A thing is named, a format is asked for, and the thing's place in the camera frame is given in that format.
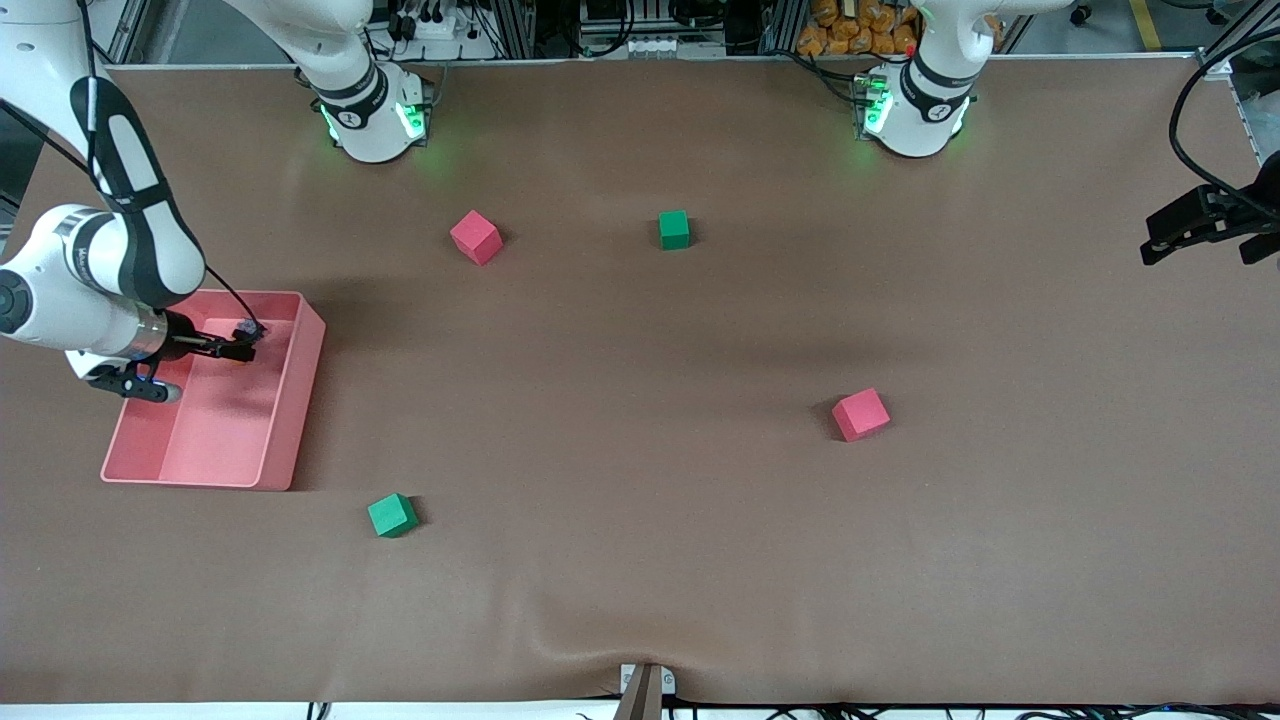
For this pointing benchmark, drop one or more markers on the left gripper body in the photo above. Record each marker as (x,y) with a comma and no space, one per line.
(1262,221)

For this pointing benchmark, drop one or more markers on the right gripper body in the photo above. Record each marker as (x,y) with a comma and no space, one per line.
(181,337)

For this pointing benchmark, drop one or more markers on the orange-capped black push button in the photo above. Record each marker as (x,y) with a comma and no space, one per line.
(250,327)

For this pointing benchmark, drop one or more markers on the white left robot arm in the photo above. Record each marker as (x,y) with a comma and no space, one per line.
(915,125)

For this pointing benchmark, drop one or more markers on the pink plastic bin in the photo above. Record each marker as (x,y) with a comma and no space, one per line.
(215,430)

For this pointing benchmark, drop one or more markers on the green foam cube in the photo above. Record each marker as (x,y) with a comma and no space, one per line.
(674,230)
(391,516)

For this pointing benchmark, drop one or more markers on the pink foam cube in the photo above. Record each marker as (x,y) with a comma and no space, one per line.
(476,238)
(860,415)

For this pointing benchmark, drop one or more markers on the white power strip with plugs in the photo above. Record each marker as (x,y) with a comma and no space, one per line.
(435,28)

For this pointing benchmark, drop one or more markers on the orange packaged goods pile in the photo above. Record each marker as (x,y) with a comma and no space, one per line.
(850,35)

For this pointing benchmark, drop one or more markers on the brown table mat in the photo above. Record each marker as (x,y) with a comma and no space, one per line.
(640,560)

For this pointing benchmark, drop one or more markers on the white table corner bracket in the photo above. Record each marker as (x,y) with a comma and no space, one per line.
(1218,68)

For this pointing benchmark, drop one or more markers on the aluminium frame strut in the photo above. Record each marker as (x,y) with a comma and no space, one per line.
(1240,30)

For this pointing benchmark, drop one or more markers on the aluminium frame posts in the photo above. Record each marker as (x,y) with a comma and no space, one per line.
(515,30)

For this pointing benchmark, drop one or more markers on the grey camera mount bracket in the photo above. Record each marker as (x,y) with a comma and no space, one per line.
(645,695)

